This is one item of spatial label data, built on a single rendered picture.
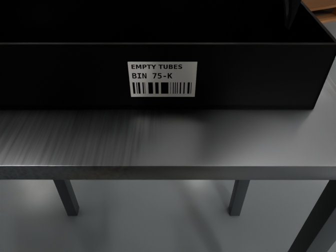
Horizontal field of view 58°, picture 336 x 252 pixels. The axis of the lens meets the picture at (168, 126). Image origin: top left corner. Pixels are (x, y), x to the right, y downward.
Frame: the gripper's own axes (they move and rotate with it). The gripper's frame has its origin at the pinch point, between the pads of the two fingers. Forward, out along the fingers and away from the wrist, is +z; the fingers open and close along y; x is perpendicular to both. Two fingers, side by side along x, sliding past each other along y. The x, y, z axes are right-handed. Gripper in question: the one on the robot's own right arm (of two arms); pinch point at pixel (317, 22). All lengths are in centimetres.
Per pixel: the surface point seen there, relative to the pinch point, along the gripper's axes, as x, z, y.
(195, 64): 7.7, 2.7, 18.8
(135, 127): 11.6, 10.9, 27.3
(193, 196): -34, 90, 13
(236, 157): 17.3, 11.2, 13.4
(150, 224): -20, 90, 31
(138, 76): 7.7, 4.5, 26.8
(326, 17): -216, 84, -112
